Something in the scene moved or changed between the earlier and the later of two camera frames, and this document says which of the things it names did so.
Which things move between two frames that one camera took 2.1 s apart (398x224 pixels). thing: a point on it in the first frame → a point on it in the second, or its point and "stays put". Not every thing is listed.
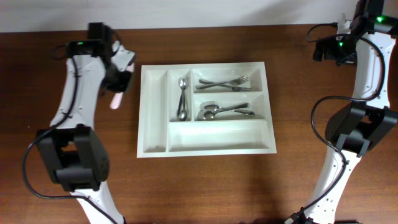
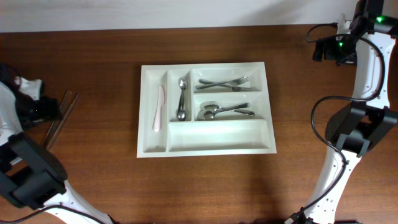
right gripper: (330, 52) stays put
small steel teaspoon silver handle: (183, 84) stays put
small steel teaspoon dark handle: (182, 114) stays put
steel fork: (242, 80) stays put
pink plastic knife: (117, 99) → (161, 100)
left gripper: (120, 86) → (49, 111)
